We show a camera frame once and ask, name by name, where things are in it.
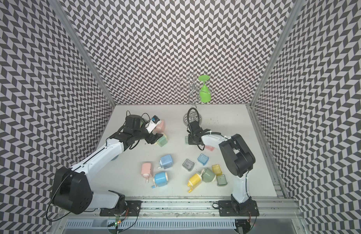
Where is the clear pink tray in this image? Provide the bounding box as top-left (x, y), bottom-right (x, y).
top-left (205, 145), bottom-right (215, 151)

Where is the mint green pencil sharpener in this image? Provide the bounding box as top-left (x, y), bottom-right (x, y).
top-left (156, 135), bottom-right (168, 147)

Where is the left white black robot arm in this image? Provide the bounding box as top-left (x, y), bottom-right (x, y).
top-left (50, 115), bottom-right (163, 215)

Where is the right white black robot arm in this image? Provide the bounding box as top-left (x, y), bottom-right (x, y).
top-left (187, 121), bottom-right (256, 206)

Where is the clear blue tray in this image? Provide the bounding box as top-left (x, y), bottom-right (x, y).
top-left (198, 154), bottom-right (209, 166)

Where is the clear grey tray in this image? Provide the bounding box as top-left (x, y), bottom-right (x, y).
top-left (182, 159), bottom-right (195, 172)

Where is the blue pencil sharpener upper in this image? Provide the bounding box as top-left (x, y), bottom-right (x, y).
top-left (157, 154), bottom-right (174, 170)

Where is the blue pencil sharpener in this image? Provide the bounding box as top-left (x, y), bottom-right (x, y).
top-left (157, 154), bottom-right (174, 170)
top-left (152, 172), bottom-right (169, 188)

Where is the clear yellow tray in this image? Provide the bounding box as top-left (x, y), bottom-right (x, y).
top-left (212, 164), bottom-right (223, 176)

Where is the sage green pencil sharpener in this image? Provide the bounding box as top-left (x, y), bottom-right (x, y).
top-left (201, 168), bottom-right (217, 183)

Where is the yellow pencil sharpener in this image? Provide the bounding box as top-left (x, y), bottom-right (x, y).
top-left (187, 173), bottom-right (202, 193)

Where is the clear dark green tray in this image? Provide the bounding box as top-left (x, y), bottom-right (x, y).
top-left (217, 174), bottom-right (228, 187)

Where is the blue pencil sharpener lower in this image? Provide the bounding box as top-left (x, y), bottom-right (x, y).
top-left (152, 172), bottom-right (169, 188)

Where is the green plastic wine glass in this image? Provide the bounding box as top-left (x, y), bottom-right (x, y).
top-left (198, 75), bottom-right (211, 103)

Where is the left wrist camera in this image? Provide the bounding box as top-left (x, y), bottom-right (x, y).
top-left (146, 116), bottom-right (161, 133)

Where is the metal wire cup rack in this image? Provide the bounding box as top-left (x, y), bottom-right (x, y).
top-left (175, 73), bottom-right (204, 126)

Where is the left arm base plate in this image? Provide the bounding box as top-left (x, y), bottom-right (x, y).
top-left (100, 200), bottom-right (142, 217)

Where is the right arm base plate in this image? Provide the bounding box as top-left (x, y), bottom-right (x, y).
top-left (217, 199), bottom-right (259, 217)

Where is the aluminium front rail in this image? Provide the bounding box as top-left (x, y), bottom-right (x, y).
top-left (54, 197), bottom-right (304, 221)

